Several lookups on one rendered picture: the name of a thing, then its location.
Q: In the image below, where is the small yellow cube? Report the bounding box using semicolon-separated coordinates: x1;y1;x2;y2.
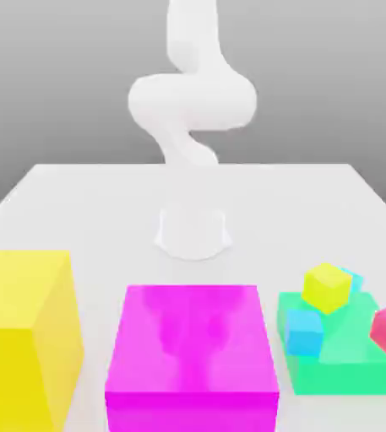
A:
301;262;353;316

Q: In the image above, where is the small blue cube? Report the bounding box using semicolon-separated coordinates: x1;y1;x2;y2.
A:
340;267;365;294
284;308;325;359

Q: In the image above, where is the small green cube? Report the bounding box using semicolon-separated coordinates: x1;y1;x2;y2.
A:
318;296;381;365

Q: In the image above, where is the large magenta box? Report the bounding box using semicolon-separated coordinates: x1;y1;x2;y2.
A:
104;284;280;432

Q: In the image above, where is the large yellow box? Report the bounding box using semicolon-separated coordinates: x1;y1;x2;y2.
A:
0;249;85;432

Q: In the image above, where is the large green box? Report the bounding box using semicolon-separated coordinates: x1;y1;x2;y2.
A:
276;290;386;397

